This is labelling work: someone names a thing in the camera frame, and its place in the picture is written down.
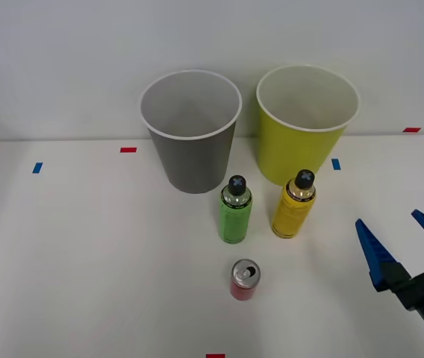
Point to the yellow label plastic bottle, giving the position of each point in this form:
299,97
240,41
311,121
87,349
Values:
290,216

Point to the yellow-green plastic waste bin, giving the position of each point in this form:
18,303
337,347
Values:
290,149

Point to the red drink can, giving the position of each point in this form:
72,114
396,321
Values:
242,289

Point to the green label plastic bottle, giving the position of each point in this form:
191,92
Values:
234,220

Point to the grey plastic waste bin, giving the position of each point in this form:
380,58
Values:
193,164

